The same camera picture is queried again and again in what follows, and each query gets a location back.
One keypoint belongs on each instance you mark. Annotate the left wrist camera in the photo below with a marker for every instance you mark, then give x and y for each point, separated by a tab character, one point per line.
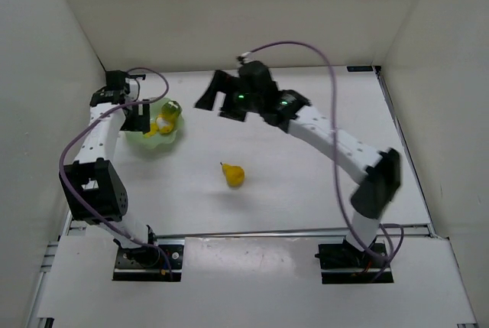
118	79

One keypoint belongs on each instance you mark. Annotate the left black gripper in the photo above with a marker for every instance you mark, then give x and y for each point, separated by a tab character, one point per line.
138	117

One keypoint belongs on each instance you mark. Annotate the green wavy glass bowl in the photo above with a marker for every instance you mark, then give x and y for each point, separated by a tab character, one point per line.
157	142

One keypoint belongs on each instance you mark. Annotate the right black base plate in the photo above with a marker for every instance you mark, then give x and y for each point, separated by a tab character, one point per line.
343	264

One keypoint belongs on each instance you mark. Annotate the green peeled fake lime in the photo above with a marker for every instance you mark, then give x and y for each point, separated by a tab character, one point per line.
171	111

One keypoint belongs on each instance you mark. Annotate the yellow peeled fake lemon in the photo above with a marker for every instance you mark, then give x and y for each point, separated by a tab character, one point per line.
160	125

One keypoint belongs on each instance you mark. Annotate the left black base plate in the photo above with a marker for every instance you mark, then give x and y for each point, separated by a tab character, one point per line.
149	265

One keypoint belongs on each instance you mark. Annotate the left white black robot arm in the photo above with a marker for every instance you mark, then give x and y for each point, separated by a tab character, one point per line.
93	189

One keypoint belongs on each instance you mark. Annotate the right blue label sticker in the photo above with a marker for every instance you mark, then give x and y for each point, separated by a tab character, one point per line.
359	69

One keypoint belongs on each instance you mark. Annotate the yellow fake pear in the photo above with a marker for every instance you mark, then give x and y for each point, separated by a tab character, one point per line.
234	175

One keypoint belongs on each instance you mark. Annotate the left aluminium frame rail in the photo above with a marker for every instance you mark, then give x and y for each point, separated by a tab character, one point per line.
99	140

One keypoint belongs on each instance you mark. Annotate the front aluminium rail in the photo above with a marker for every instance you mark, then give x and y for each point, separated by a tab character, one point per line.
421	230

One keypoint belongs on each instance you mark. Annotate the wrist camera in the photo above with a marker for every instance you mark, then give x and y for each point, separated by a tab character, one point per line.
255	72
118	79

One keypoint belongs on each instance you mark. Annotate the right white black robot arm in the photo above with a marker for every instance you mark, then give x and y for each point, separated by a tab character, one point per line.
377	173

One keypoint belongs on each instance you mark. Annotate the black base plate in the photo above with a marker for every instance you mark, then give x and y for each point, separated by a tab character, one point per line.
149	265
343	264

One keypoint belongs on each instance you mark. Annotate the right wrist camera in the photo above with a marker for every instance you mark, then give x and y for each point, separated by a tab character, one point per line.
255	72

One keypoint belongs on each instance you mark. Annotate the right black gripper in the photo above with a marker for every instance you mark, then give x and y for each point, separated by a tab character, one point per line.
228	95

